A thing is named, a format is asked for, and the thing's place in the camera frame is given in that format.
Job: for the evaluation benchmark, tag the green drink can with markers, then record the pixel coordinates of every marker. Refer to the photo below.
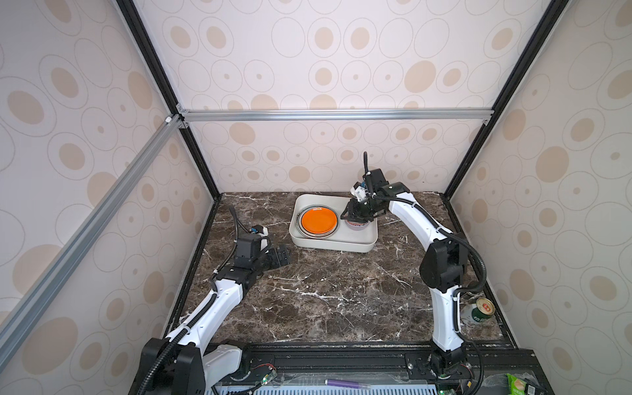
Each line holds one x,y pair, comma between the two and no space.
478,312

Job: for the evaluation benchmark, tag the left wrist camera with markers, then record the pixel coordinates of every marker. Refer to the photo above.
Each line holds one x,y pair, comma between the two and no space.
260,230

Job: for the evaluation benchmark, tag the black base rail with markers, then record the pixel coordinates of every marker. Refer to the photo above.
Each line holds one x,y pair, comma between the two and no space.
269,366

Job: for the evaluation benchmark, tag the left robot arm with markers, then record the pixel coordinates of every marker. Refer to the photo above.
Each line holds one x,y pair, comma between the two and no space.
179,362

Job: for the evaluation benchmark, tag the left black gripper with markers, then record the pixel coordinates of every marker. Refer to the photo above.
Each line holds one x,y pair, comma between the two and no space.
275,261

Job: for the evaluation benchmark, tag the horizontal aluminium frame bar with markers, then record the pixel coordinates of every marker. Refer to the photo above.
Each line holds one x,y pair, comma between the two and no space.
337,114

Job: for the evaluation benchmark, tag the green snack packet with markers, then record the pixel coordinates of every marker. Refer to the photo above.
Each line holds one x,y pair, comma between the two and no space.
518,386

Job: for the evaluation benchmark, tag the orange plate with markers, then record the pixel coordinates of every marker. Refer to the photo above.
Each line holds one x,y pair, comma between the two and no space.
319,220

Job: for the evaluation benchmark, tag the red patterned bowl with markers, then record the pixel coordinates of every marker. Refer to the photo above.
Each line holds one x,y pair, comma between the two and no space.
357,225

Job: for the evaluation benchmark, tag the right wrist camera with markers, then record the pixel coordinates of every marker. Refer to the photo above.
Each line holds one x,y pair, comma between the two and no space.
359,191

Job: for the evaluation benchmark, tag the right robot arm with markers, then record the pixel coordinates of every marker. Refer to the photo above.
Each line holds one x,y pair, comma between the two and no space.
442,269

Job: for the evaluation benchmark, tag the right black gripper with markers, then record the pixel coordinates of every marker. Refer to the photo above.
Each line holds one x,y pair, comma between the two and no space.
353,213

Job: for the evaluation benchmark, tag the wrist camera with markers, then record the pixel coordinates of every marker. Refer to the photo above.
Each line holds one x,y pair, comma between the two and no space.
359,191
260,230

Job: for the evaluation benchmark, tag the white plastic bin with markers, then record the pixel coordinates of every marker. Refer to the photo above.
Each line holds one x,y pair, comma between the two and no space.
316,224

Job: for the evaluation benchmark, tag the diagonal aluminium frame bar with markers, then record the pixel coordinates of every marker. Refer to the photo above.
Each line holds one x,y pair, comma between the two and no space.
34,304

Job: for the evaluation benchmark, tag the purple pen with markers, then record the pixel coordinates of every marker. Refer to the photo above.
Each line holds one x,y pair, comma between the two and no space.
346,384

